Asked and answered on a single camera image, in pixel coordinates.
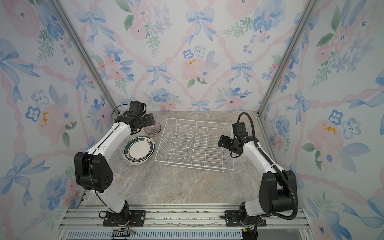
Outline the white wire dish rack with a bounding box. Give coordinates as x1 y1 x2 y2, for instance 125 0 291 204
155 118 235 172

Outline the clear glass back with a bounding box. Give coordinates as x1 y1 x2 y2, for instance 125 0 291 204
115 160 131 175

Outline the clear glass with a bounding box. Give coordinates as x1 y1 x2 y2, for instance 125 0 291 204
115 160 131 175
110 150 119 161

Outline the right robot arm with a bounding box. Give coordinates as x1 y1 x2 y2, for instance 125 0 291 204
218 122 298 225

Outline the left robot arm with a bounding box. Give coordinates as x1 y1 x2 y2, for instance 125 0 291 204
74 101 155 226

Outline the left corner aluminium profile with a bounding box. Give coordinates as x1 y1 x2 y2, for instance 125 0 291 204
48 0 117 109

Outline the corner aluminium profile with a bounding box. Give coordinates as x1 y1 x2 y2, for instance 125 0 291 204
258 0 318 116
48 0 117 109

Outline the right corner aluminium profile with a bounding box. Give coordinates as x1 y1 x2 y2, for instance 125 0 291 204
258 0 318 116

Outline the black corrugated cable conduit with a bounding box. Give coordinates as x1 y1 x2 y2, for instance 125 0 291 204
236 112 298 221

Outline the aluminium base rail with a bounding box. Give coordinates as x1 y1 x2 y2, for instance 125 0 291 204
54 204 315 240

